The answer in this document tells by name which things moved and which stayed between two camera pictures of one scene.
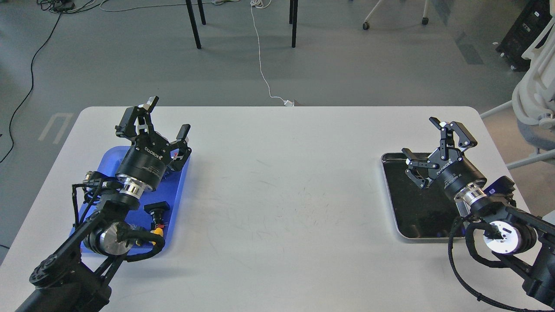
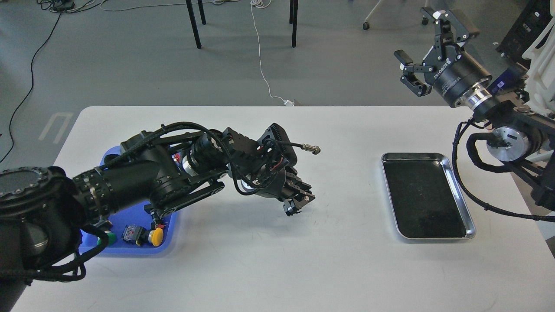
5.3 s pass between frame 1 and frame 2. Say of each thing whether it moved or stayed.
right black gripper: moved
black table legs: stayed
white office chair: stayed
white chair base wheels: stayed
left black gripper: moved
